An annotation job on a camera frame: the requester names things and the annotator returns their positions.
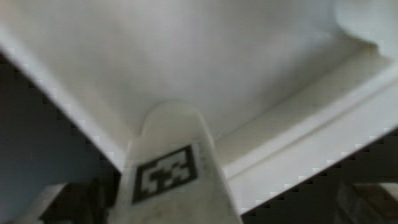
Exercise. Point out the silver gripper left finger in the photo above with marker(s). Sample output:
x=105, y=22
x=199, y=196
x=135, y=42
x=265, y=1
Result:
x=71, y=203

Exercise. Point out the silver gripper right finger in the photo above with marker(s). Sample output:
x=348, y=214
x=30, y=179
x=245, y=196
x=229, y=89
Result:
x=366, y=203

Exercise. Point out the white table leg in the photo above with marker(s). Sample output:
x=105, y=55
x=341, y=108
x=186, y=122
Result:
x=172, y=188

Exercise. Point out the white square table top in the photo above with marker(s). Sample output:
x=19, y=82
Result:
x=281, y=64

